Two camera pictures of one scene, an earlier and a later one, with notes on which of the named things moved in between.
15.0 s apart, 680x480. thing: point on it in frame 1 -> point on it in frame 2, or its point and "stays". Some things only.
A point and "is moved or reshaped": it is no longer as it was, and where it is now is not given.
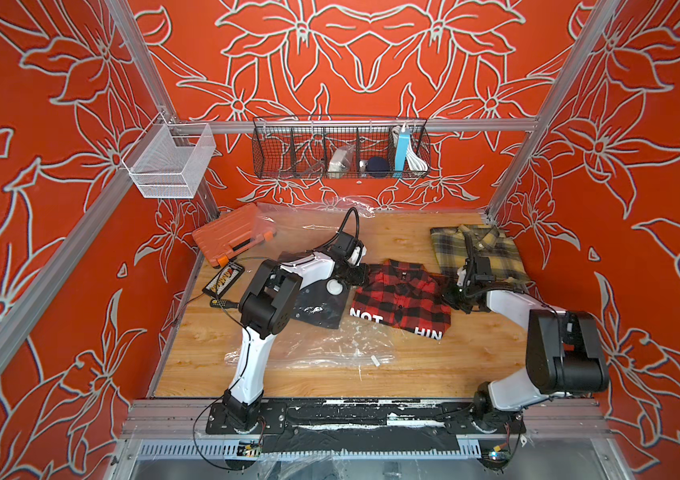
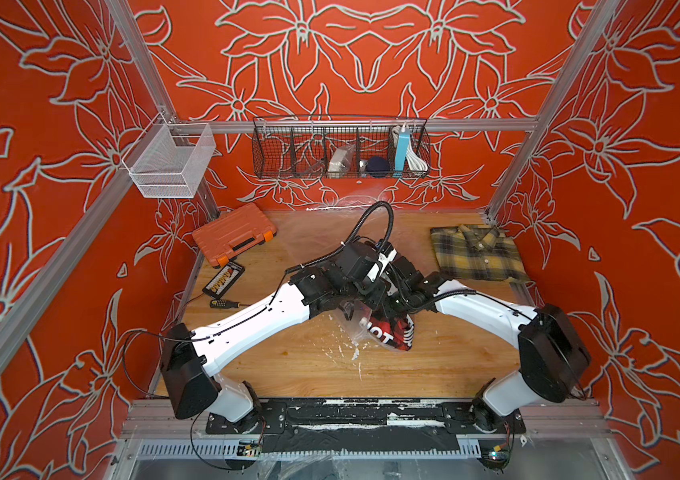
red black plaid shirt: x=406 y=296 is moved or reshaped
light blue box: x=402 y=149 stays
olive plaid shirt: x=487 y=241 stays
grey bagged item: x=342 y=162 stays
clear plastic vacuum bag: x=306 y=227 -> x=366 y=254
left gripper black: x=362 y=278 -> x=378 y=300
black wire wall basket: x=340 y=147 stays
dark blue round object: x=377 y=167 stays
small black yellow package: x=223 y=279 stays
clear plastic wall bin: x=170 y=159 stays
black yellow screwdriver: x=222 y=303 stays
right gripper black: x=447 y=297 -> x=406 y=312
